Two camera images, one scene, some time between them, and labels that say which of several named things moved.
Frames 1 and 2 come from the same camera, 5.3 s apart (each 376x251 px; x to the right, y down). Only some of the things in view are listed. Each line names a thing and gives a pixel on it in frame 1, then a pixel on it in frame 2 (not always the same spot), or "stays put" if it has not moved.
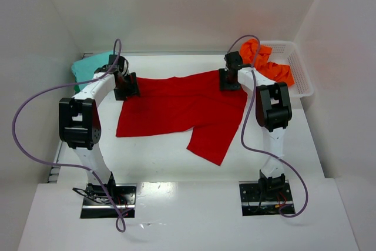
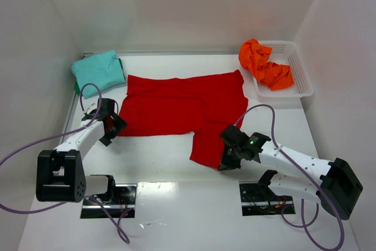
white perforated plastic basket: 287,53 stays put
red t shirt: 192,102 stays put
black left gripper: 126,89 to 116,126
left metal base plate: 97,204 stays put
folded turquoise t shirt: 83,69 stays put
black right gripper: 230,80 to 228,160
